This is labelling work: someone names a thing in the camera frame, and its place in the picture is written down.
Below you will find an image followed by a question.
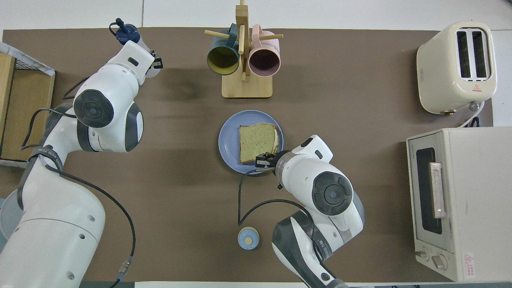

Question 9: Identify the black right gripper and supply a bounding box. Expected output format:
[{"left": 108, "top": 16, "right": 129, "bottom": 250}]
[{"left": 255, "top": 151, "right": 278, "bottom": 168}]

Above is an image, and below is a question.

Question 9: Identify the toasted bread slice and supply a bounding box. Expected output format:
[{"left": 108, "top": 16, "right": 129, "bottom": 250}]
[{"left": 239, "top": 123, "right": 280, "bottom": 164}]

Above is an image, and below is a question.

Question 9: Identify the seasoning bottle with blue cap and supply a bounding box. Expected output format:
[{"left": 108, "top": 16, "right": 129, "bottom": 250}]
[{"left": 109, "top": 18, "right": 160, "bottom": 78}]

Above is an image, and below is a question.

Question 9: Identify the blue round plate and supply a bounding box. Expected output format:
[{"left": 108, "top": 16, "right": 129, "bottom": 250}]
[{"left": 218, "top": 110, "right": 284, "bottom": 175}]

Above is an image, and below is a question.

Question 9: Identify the grey round plate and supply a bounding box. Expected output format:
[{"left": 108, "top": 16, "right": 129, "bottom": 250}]
[{"left": 0, "top": 196, "right": 20, "bottom": 241}]

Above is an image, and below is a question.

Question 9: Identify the brown table mat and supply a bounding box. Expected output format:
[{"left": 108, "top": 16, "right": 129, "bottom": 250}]
[{"left": 0, "top": 27, "right": 493, "bottom": 282}]

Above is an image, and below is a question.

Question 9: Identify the dark teal mug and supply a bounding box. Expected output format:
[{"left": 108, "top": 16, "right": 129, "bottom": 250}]
[{"left": 206, "top": 23, "right": 240, "bottom": 76}]

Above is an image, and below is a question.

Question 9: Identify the wooden mug rack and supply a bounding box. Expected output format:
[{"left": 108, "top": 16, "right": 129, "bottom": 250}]
[{"left": 204, "top": 0, "right": 284, "bottom": 99}]

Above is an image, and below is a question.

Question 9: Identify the blue call bell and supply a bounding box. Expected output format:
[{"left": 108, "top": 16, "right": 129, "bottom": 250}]
[{"left": 238, "top": 226, "right": 260, "bottom": 250}]

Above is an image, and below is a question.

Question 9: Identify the pink ribbed mug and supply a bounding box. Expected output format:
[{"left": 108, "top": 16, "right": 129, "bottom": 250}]
[{"left": 248, "top": 24, "right": 281, "bottom": 78}]

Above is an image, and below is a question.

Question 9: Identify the cream two-slot toaster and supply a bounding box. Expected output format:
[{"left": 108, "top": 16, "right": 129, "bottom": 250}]
[{"left": 416, "top": 22, "right": 498, "bottom": 115}]

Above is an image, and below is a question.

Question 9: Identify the white toaster oven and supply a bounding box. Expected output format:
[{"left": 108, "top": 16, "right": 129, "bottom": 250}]
[{"left": 406, "top": 127, "right": 512, "bottom": 282}]

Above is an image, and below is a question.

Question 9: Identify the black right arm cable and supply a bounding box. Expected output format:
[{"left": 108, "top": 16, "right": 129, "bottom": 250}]
[{"left": 238, "top": 168, "right": 332, "bottom": 264}]

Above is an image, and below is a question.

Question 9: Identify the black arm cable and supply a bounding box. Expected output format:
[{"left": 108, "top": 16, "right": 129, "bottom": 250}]
[
  {"left": 238, "top": 168, "right": 332, "bottom": 264},
  {"left": 17, "top": 76, "right": 137, "bottom": 288}
]

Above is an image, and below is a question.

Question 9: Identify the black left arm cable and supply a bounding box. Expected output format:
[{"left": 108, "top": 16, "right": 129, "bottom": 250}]
[{"left": 17, "top": 76, "right": 137, "bottom": 288}]

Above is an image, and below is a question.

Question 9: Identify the white power cord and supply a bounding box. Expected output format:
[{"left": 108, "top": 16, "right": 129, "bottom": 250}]
[{"left": 459, "top": 101, "right": 486, "bottom": 128}]

